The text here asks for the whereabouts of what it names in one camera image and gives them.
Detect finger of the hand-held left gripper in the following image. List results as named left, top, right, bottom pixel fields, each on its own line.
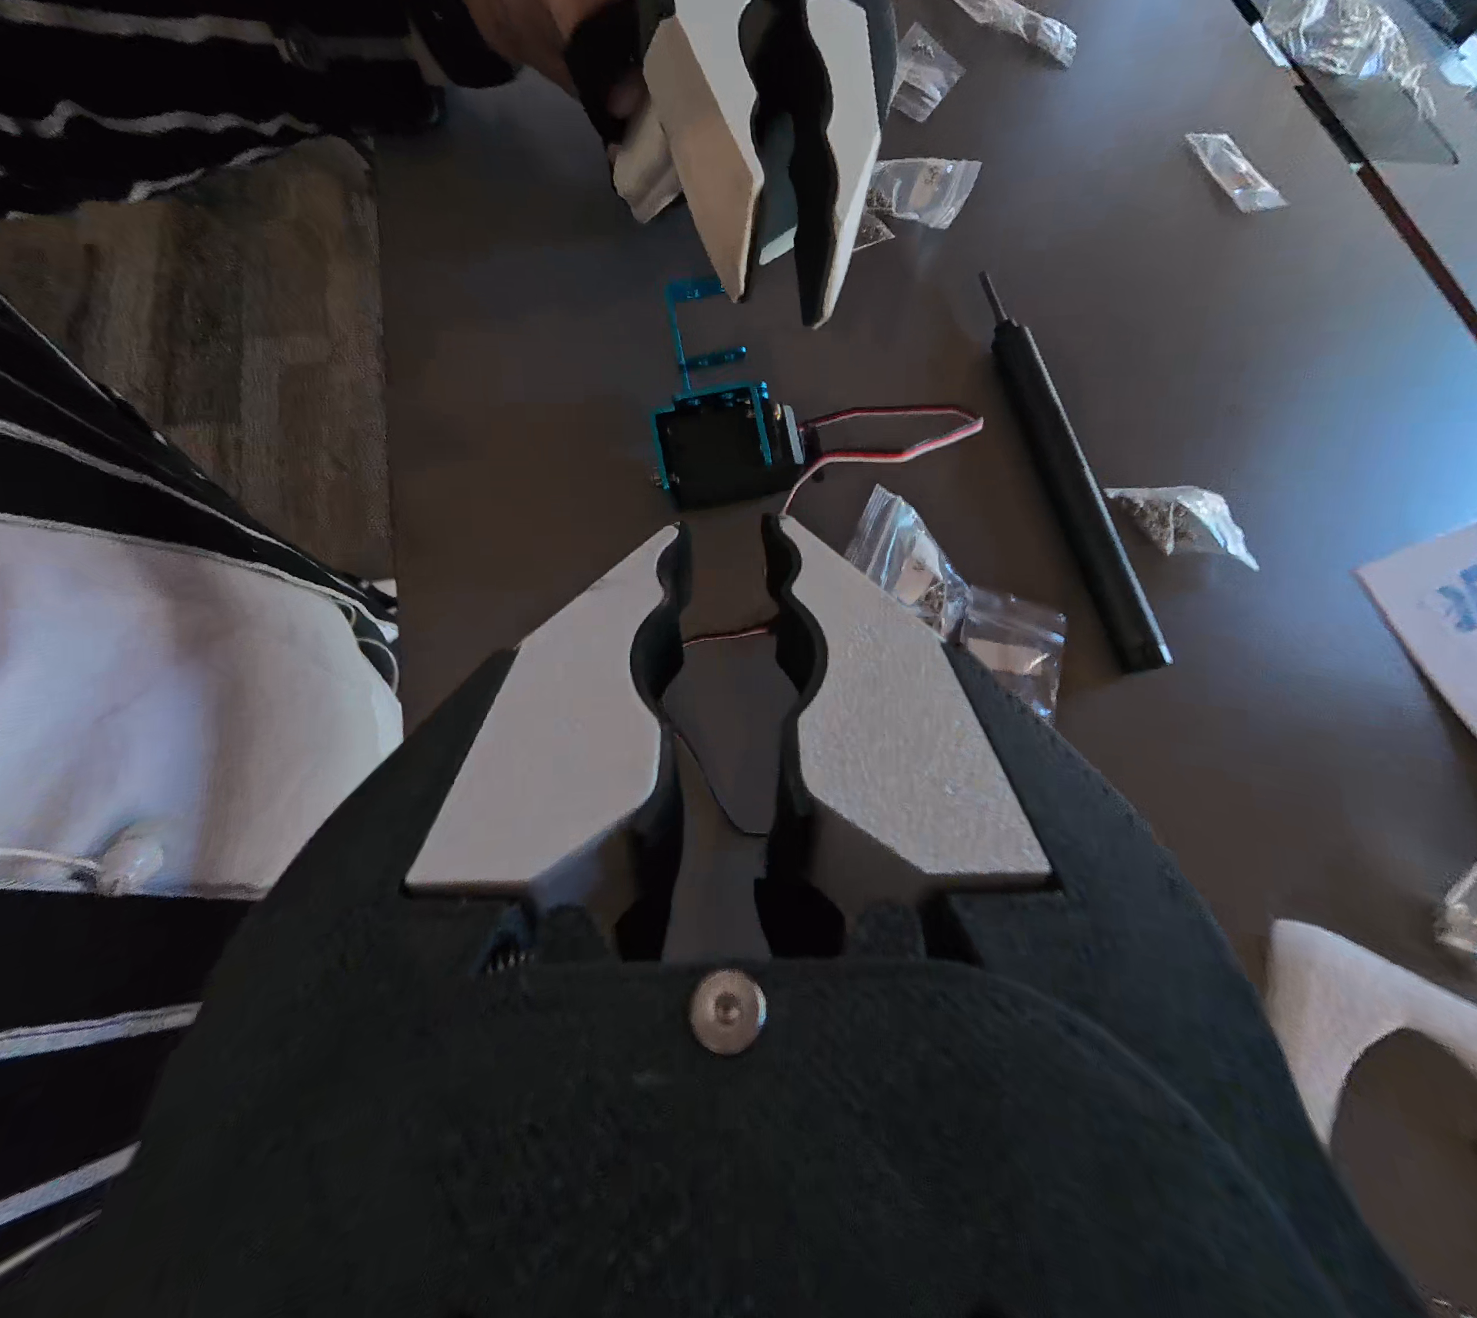
left=639, top=0, right=813, bottom=306
left=788, top=0, right=886, bottom=329

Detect dark brown desk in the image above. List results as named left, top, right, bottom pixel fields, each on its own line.
left=369, top=0, right=1477, bottom=1318

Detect small clear bag of screws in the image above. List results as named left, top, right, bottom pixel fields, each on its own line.
left=1183, top=131, right=1288, bottom=214
left=888, top=20, right=967, bottom=122

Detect clear bag of many screws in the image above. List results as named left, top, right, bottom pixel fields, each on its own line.
left=1103, top=484, right=1262, bottom=572

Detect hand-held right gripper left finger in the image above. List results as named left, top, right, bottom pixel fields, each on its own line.
left=403, top=518, right=693, bottom=898

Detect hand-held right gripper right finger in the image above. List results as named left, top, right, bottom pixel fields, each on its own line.
left=758, top=514, right=1057, bottom=899

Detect blue bracket servo assembly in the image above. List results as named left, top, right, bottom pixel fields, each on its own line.
left=649, top=273, right=825, bottom=513

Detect long crumpled clear bag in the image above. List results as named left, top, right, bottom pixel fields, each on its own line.
left=919, top=0, right=1080, bottom=68

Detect person's left forearm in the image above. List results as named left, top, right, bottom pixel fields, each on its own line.
left=0, top=0, right=520, bottom=216

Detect open instruction manual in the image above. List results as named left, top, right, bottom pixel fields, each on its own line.
left=1355, top=520, right=1477, bottom=739

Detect white foam frame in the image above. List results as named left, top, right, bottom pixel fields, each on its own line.
left=1265, top=917, right=1477, bottom=1150

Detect black electric screwdriver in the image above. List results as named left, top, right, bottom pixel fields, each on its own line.
left=978, top=269, right=1173, bottom=675

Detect flat clear bag of screws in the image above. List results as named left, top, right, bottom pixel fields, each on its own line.
left=951, top=583, right=1068, bottom=723

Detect clear bag with handwritten mark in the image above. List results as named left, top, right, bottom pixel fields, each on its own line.
left=865, top=154, right=984, bottom=229

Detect person's torso striped shirt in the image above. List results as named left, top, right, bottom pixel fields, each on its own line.
left=0, top=290, right=405, bottom=1262

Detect red black white servo cable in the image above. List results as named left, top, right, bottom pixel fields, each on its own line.
left=673, top=401, right=984, bottom=836

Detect crumpled small clear bag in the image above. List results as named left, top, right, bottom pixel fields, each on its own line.
left=1434, top=861, right=1477, bottom=955

